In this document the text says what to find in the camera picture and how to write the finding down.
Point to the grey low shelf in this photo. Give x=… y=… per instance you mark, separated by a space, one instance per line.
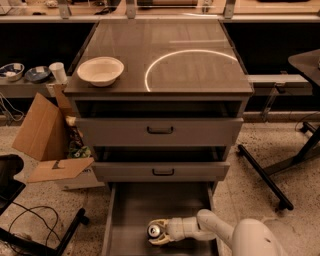
x=25 y=89

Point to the blue patterned bowl left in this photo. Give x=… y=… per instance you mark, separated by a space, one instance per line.
x=12 y=72

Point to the bottom open grey drawer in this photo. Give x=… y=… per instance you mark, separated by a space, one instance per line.
x=134 y=205

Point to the middle grey drawer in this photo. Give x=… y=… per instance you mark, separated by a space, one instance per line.
x=160 y=172

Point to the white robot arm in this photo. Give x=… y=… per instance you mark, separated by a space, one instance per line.
x=249 y=237

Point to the white paper cup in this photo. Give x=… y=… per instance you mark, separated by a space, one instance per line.
x=58 y=71

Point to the snack bags in box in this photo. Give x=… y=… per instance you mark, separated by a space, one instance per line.
x=76 y=148

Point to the dark blue bowl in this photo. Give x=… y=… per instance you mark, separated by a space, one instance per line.
x=38 y=74

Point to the pepsi soda can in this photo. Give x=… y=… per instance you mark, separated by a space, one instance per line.
x=154 y=231

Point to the white paper bowl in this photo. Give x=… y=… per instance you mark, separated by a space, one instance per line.
x=100 y=71

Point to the top grey drawer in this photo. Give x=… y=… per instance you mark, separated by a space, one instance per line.
x=159 y=132

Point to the open cardboard box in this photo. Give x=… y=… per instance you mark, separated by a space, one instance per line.
x=43 y=136

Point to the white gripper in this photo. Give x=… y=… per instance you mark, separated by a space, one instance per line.
x=174 y=229

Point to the grey drawer cabinet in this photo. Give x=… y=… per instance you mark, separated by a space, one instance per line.
x=190 y=58

